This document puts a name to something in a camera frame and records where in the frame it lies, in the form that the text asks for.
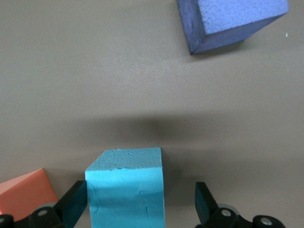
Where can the brown table mat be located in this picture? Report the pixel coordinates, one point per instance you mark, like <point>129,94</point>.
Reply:
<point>95,83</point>

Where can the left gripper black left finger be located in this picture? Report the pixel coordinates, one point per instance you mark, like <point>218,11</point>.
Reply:
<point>71,206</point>

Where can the light blue foam block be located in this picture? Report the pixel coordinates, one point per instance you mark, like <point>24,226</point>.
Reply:
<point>126,197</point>

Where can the purple foam block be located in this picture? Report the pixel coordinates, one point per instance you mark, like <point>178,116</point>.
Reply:
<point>228,21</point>

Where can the orange foam block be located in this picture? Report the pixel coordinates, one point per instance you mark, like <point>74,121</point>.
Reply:
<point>26,192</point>

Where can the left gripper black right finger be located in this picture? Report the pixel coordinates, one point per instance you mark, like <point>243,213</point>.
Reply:
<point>206,209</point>

